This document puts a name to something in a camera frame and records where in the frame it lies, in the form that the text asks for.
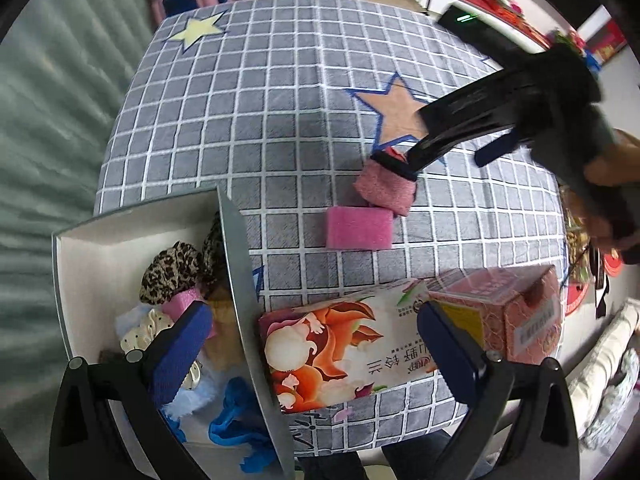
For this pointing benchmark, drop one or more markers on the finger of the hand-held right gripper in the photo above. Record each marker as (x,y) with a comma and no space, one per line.
(470,110)
(497,150)

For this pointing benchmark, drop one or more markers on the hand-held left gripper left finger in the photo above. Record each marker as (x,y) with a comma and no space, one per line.
(182,350)

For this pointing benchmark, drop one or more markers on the white sofa cushion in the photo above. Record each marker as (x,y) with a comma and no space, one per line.
(605,360)

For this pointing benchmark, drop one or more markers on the pink sponge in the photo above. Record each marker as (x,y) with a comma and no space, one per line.
(177,302)
(360,227)

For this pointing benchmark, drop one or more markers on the beige fluffy cloth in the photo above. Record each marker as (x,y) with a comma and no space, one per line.
(225,335)

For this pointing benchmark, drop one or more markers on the leopard print scrunchie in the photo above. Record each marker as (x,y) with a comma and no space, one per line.
(170,270)

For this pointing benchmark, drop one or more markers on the red wall hanging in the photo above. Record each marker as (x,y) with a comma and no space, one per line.
(607,42)

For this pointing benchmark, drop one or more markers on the cream polka dot scrunchie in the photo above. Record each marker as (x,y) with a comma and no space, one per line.
(142,332)

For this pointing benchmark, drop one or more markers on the red ledge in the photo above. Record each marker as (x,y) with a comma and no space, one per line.
(500,15)

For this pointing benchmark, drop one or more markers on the pink carton box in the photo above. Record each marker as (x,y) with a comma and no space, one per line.
(510,310)

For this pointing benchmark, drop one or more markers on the printed tissue box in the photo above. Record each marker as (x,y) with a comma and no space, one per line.
(340,345)

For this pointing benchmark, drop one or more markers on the pink towel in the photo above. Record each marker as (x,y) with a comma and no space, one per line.
(387,190)

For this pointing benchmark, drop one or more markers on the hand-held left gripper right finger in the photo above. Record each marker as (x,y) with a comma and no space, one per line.
(447,350)

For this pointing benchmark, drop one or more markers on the blue glove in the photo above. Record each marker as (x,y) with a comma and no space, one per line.
(592,62)

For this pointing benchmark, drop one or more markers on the blue sequin cloth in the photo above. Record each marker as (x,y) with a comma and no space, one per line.
(240,430)

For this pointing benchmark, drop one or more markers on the white storage box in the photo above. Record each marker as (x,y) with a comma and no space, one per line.
(100,260)

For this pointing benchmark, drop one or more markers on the grey-green curtain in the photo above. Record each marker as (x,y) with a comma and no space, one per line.
(50,135)

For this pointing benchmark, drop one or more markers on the pile of packaged goods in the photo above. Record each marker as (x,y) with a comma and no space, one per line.
(580,260)

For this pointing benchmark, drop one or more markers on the person's right hand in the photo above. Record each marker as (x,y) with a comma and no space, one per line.
(625,160)

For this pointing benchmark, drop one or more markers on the grey checked star blanket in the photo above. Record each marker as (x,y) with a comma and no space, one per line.
(250,110)

